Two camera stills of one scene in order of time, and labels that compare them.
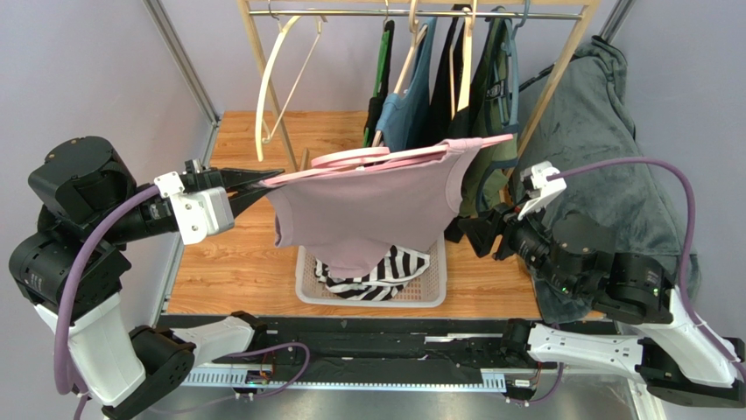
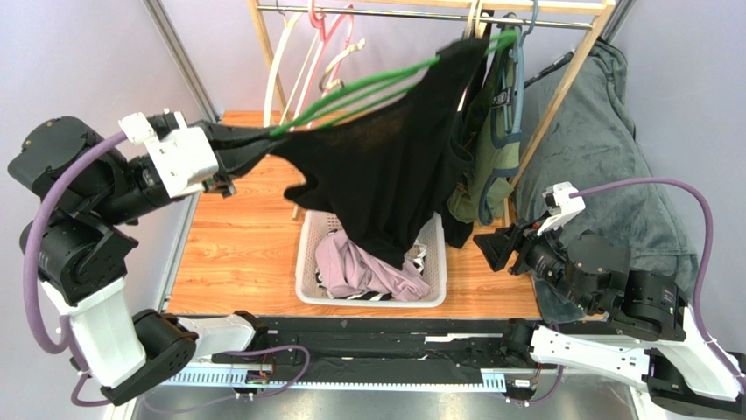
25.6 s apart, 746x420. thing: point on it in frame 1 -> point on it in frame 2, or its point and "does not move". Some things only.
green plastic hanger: x=379 y=75 -> x=369 y=94
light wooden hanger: x=469 y=17 -> x=481 y=29
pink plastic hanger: x=359 y=156 -> x=315 y=63
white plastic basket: x=429 y=289 does not move
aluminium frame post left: x=160 y=16 does not move
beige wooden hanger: x=416 y=32 -> x=356 y=47
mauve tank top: x=355 y=218 -> x=344 y=269
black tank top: x=376 y=101 -> x=390 y=160
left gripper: x=207 y=178 -> x=237 y=161
